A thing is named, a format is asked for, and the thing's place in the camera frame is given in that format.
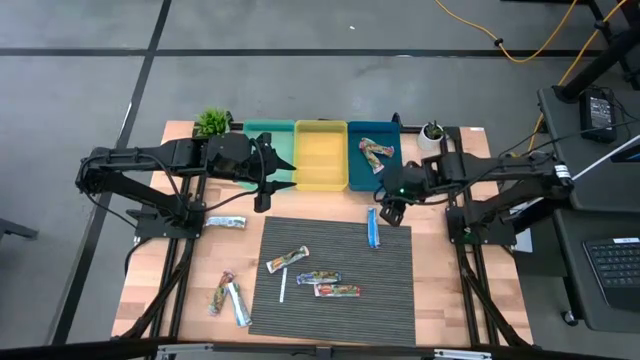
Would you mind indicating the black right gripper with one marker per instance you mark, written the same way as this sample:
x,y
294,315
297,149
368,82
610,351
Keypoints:
x,y
402,182

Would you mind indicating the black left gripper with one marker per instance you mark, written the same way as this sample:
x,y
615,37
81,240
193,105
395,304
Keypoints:
x,y
232,155

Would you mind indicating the granola bar bright blue wrapper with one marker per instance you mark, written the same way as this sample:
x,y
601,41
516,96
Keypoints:
x,y
373,228

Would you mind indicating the granola bar white teal wrapper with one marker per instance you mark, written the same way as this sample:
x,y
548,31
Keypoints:
x,y
226,222

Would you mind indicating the granola bar dark blue-green wrapper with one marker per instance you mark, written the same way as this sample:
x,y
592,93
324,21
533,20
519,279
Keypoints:
x,y
318,277

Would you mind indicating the granola bar white blue wrapper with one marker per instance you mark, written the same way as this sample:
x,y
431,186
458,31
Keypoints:
x,y
239,304

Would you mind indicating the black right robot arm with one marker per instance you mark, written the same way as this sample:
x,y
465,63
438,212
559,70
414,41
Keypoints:
x,y
500,170

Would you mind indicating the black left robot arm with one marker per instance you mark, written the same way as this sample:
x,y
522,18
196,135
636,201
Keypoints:
x,y
150,155

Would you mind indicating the teal plastic bin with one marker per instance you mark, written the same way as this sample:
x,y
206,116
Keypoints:
x,y
282,135

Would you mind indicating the yellow plastic bin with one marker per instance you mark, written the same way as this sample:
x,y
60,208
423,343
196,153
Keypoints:
x,y
320,165

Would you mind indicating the dark blue plastic bin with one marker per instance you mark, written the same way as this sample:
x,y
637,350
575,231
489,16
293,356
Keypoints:
x,y
357,177

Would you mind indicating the small succulent in white pot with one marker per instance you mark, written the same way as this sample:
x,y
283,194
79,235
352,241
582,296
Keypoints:
x,y
431,135

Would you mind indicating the green plant in white pot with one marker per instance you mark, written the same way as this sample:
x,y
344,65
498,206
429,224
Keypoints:
x,y
212,122

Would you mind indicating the white stick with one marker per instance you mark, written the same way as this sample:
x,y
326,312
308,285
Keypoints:
x,y
283,285

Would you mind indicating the white paper sheet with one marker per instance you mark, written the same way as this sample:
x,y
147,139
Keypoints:
x,y
522,242

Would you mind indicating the grey woven mat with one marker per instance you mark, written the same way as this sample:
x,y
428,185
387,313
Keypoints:
x,y
350,320

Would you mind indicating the black crossbeam with silver brackets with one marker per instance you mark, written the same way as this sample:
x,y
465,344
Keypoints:
x,y
320,351

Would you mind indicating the white rod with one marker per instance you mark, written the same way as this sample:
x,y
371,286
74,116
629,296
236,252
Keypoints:
x,y
605,157

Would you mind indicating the black power adapter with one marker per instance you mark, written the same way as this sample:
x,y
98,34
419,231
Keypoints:
x,y
597,115

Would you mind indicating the black keyboard desk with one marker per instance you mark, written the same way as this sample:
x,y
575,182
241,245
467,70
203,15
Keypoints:
x,y
575,300

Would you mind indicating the black caster wheel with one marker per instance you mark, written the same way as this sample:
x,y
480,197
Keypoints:
x,y
567,317

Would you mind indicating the black keyboard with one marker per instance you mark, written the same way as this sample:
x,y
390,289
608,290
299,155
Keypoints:
x,y
615,270

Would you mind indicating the dark tablet screen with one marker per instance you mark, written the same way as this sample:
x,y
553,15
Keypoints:
x,y
631,152

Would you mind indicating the black stand leg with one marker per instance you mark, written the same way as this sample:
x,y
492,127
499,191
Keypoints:
x,y
600,62

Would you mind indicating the grey chair base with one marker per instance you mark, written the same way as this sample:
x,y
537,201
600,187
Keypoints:
x,y
15,230

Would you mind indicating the black aluminium table frame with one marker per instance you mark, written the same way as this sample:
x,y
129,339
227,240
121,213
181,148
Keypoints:
x,y
412,129

